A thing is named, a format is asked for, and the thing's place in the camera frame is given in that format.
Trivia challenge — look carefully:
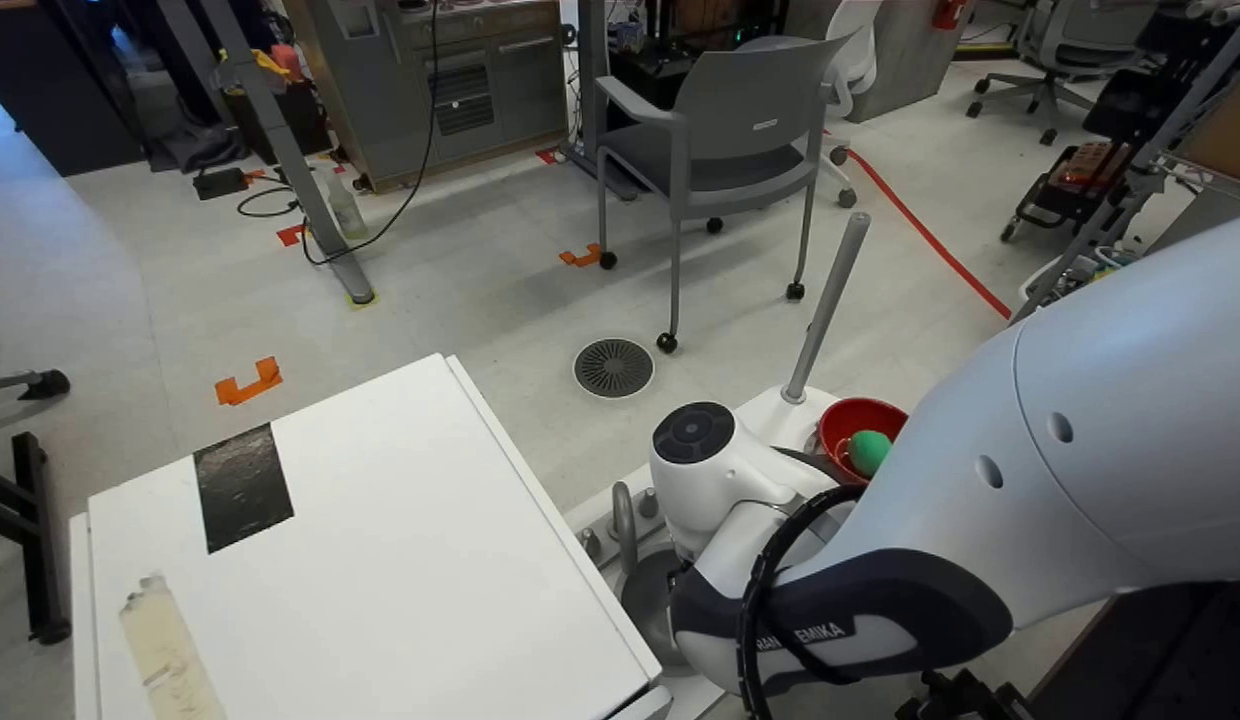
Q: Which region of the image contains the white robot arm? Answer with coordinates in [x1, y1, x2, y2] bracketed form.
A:
[648, 217, 1240, 705]

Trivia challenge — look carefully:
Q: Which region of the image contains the grey toy faucet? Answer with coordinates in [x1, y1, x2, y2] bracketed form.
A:
[609, 481, 639, 569]

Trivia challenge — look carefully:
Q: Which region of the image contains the white toy kitchen set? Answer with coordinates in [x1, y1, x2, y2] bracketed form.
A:
[70, 357, 671, 720]

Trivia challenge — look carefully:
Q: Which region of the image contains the round floor drain cover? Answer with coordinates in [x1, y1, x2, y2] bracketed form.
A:
[577, 342, 651, 397]

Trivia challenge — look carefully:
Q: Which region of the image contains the grey upright pole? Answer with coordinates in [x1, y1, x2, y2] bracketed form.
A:
[782, 211, 874, 406]

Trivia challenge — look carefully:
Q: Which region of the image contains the red bowl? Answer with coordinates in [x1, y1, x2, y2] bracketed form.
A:
[816, 397, 910, 485]

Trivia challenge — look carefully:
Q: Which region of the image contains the green ball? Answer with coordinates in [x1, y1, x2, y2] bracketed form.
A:
[850, 433, 891, 475]

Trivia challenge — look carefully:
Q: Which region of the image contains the grey office chair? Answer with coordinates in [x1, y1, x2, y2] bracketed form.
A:
[595, 37, 842, 354]

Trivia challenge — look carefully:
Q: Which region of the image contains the grey metal cabinet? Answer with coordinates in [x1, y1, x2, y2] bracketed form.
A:
[286, 0, 567, 188]

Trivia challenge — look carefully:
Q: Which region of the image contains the grey desk leg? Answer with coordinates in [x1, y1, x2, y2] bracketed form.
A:
[200, 0, 375, 304]

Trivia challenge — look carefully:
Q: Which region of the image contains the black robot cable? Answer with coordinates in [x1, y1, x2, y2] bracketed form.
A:
[734, 481, 874, 720]

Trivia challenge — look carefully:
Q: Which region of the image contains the red floor cable cover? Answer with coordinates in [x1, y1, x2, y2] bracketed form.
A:
[846, 149, 1011, 324]

